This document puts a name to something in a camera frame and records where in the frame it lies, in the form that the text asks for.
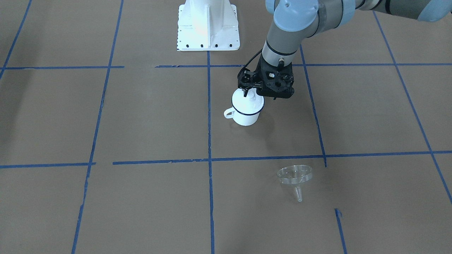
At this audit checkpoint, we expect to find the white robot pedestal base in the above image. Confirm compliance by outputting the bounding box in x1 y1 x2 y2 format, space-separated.
177 0 240 52

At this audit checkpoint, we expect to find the clear glass funnel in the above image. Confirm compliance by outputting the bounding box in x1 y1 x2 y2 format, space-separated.
276 165 313 202

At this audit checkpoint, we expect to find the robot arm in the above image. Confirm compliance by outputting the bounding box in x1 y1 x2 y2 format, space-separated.
237 0 452 99

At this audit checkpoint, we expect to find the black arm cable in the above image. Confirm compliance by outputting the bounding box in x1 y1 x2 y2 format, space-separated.
244 49 263 71

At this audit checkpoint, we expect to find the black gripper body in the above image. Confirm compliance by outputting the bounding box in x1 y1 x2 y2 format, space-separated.
256 58 295 99

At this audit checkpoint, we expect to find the white enamel mug lid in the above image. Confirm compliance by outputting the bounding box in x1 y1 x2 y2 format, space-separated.
231 88 265 105

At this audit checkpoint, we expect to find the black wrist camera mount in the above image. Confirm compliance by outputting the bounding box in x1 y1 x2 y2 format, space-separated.
237 67 259 90

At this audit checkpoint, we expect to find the white enamel mug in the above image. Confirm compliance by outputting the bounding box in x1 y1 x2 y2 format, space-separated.
223 103 265 126

